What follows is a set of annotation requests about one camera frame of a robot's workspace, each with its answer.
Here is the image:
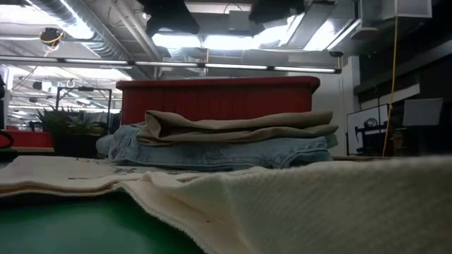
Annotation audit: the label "red plastic laundry bin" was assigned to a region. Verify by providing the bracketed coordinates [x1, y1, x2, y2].
[115, 75, 321, 127]

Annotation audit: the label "khaki button shirt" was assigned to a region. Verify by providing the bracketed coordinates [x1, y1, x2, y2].
[136, 109, 340, 147]

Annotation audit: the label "light blue denim jeans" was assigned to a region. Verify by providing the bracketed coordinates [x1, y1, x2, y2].
[95, 122, 339, 173]

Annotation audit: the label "long ceiling light strip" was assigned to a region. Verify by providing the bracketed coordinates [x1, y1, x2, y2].
[0, 56, 342, 74]

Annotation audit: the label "white board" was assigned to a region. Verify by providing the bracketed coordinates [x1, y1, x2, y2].
[345, 103, 390, 156]

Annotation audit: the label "small potted succulent plant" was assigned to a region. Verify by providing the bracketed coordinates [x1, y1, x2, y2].
[35, 107, 107, 159]

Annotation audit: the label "grey flat panel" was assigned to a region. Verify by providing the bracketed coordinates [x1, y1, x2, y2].
[401, 97, 444, 128]

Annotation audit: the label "light wood desk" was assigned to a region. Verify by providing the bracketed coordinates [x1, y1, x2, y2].
[10, 145, 57, 153]

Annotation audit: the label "white printed tote bag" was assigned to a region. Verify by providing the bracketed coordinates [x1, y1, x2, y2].
[0, 154, 452, 254]

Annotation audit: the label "green table mat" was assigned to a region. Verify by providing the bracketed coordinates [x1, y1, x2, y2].
[0, 192, 208, 254]

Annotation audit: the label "silver ventilation duct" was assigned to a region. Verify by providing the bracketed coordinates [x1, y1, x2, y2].
[28, 0, 170, 61]

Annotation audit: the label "yellow ceiling cable reel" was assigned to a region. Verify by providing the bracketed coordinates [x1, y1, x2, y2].
[38, 27, 65, 49]

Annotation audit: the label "yellow hanging cable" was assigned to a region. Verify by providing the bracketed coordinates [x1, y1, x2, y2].
[382, 0, 399, 157]

